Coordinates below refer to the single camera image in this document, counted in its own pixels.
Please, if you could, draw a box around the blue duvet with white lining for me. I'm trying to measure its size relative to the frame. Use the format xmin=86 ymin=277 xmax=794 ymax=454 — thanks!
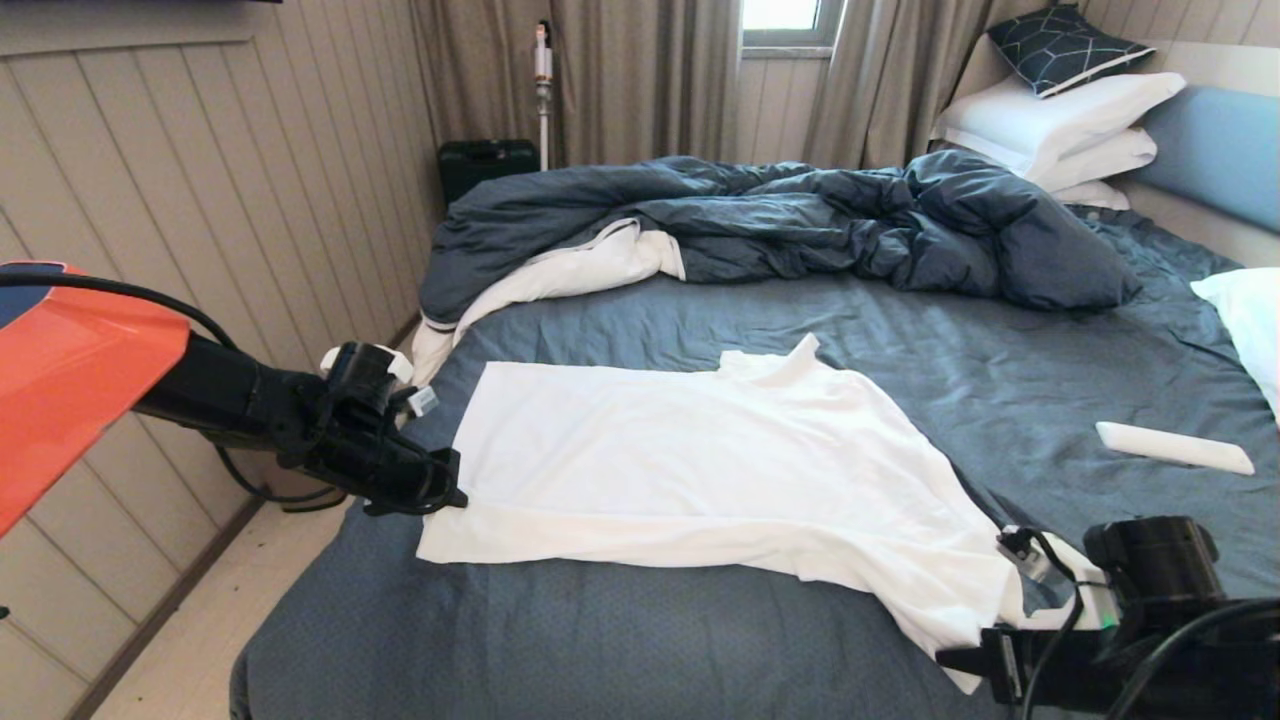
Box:
xmin=412 ymin=150 xmax=1144 ymax=401

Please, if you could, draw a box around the white t-shirt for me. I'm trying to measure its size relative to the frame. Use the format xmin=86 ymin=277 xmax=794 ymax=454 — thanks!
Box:
xmin=415 ymin=333 xmax=1031 ymax=694

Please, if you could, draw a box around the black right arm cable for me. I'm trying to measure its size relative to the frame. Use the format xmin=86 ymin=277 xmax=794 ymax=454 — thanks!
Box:
xmin=1005 ymin=527 xmax=1280 ymax=720

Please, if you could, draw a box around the blue patterned bed sheet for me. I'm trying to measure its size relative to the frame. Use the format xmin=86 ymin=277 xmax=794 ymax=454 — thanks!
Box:
xmin=228 ymin=205 xmax=1280 ymax=720

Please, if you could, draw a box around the window with grey frame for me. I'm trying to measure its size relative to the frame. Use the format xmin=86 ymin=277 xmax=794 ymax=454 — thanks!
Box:
xmin=740 ymin=0 xmax=846 ymax=56

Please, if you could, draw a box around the large white pillow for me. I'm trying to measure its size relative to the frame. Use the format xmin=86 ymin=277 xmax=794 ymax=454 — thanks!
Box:
xmin=930 ymin=70 xmax=1189 ymax=181

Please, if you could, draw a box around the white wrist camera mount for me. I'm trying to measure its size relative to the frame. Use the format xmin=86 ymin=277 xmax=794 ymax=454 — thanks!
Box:
xmin=998 ymin=525 xmax=1121 ymax=631
xmin=320 ymin=343 xmax=441 ymax=421

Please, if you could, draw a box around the dark geometric patterned cushion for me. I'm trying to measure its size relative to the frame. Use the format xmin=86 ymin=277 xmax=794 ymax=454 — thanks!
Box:
xmin=988 ymin=3 xmax=1158 ymax=99

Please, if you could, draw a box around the black suitcase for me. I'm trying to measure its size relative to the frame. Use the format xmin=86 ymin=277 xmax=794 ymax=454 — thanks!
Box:
xmin=438 ymin=138 xmax=541 ymax=206

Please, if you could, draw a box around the wide beige curtain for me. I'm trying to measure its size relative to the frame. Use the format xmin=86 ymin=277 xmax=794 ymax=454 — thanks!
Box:
xmin=405 ymin=0 xmax=743 ymax=171

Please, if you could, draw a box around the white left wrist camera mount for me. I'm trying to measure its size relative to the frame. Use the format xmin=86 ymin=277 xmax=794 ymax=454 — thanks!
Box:
xmin=320 ymin=343 xmax=441 ymax=421

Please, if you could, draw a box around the beige upholstered bed frame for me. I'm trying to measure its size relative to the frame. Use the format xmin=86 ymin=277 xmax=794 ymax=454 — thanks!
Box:
xmin=1118 ymin=178 xmax=1280 ymax=269

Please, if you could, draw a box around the white pillow without stack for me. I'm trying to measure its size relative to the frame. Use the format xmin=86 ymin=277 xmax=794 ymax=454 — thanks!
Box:
xmin=1190 ymin=267 xmax=1280 ymax=421

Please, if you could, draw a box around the medium white pillow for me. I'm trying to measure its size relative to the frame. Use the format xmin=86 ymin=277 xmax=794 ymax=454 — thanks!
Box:
xmin=1030 ymin=127 xmax=1159 ymax=193

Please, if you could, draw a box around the flat white pillow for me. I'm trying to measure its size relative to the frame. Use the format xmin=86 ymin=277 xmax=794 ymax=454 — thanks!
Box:
xmin=1050 ymin=180 xmax=1131 ymax=211

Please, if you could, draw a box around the blue padded headboard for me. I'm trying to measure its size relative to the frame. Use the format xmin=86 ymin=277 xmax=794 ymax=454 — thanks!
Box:
xmin=1135 ymin=85 xmax=1280 ymax=236

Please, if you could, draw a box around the narrow beige curtain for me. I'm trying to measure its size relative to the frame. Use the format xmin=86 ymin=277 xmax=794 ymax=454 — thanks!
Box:
xmin=803 ymin=0 xmax=1051 ymax=171

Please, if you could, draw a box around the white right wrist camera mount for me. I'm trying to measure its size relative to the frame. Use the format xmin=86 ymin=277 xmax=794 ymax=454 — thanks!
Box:
xmin=998 ymin=525 xmax=1121 ymax=631

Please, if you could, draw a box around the white stick vacuum cleaner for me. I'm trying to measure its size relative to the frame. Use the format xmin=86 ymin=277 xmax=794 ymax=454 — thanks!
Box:
xmin=533 ymin=20 xmax=554 ymax=171

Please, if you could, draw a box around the long white remote control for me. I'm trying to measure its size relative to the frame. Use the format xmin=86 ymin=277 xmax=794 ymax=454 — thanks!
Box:
xmin=1095 ymin=421 xmax=1256 ymax=476

